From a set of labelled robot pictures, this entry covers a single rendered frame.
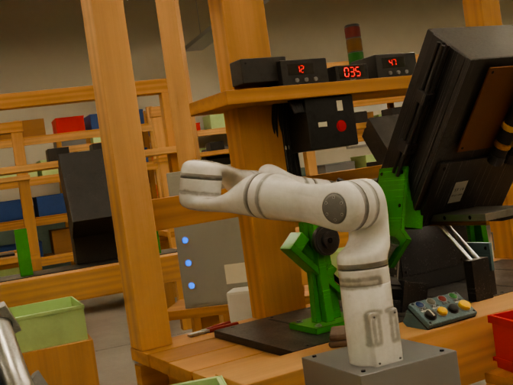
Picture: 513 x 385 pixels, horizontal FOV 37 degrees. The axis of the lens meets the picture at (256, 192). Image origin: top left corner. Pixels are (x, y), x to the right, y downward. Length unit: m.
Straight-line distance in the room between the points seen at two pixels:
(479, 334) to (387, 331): 0.55
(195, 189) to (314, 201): 0.35
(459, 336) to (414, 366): 0.48
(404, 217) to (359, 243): 0.65
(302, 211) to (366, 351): 0.28
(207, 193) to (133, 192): 0.47
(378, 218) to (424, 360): 0.26
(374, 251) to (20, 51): 10.84
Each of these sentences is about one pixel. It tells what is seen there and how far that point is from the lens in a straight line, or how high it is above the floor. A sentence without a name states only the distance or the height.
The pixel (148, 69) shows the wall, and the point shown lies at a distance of 12.22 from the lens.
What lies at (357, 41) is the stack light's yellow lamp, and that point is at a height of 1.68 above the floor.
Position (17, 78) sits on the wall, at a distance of 11.97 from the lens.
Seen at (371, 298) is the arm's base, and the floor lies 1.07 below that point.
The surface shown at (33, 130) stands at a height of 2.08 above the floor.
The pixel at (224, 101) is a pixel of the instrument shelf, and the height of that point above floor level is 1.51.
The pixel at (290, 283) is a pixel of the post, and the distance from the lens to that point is 2.31.
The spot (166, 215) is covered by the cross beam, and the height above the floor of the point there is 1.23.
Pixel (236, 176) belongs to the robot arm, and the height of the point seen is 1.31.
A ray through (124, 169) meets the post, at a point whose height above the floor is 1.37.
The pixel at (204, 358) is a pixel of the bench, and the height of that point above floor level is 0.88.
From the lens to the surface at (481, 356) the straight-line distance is 1.94.
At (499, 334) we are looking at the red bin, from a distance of 1.83.
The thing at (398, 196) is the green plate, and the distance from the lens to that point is 2.09.
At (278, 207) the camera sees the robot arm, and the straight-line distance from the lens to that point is 1.48.
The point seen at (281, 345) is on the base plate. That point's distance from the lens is 1.86.
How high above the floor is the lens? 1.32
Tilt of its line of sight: 2 degrees down
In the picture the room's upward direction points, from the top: 8 degrees counter-clockwise
